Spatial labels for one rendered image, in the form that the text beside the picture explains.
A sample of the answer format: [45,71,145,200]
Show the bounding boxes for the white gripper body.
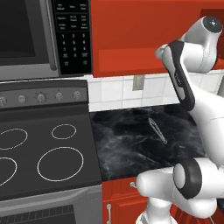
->
[155,44,170,61]

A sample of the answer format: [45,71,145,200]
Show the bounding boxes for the red base cabinet door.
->
[102,195,152,224]

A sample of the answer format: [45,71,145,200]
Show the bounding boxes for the grey metal tongs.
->
[147,116,168,144]

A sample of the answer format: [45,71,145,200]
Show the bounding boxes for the black and steel microwave oven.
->
[0,0,93,82]

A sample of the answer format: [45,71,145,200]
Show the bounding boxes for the red drawer front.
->
[101,176,147,203]

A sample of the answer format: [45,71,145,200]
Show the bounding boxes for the dark microwave door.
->
[0,0,51,67]

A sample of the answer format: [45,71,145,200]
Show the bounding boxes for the black glass hob stove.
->
[0,80,103,224]

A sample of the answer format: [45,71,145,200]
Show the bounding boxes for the steel oven door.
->
[0,185,103,224]

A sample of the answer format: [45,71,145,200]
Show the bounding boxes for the grey wall socket plate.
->
[132,74,145,92]

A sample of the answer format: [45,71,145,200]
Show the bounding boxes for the red wall cabinet door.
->
[90,0,224,79]

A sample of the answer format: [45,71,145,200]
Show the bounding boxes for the grey microwave door handle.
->
[39,0,59,72]

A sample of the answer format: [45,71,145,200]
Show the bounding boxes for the silver cabinet door handle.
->
[106,203,113,224]

